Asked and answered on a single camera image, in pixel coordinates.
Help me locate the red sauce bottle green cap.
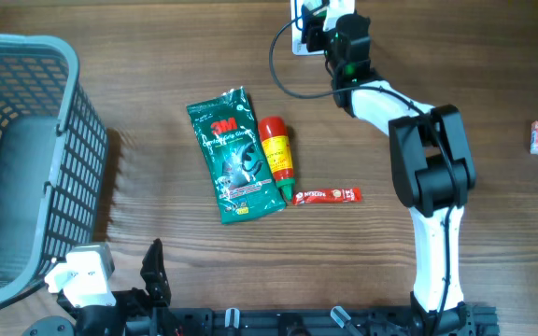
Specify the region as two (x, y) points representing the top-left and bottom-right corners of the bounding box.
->
(259, 116), (295, 202)

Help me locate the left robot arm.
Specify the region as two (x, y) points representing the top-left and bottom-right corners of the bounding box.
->
(24, 239), (182, 336)

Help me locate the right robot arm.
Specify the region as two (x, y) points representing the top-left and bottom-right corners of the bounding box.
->
(293, 1), (476, 335)

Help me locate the white barcode scanner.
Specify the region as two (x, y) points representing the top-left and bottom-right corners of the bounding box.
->
(290, 0), (323, 56)

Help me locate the red coffee stick sachet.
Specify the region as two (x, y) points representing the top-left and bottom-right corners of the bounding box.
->
(292, 188), (362, 205)

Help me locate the camera black cable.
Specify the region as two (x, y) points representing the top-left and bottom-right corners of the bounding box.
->
(268, 16), (461, 335)
(0, 278), (49, 324)

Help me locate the right camera black cable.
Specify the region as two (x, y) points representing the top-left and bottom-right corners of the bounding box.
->
(268, 16), (461, 335)

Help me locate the left camera black cable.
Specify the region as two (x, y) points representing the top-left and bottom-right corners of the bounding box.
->
(0, 278), (49, 324)

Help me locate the grey plastic shopping basket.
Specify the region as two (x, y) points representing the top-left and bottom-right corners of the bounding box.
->
(0, 34), (109, 302)

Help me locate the green 3M gloves packet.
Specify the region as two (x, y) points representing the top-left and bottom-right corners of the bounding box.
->
(187, 88), (287, 225)

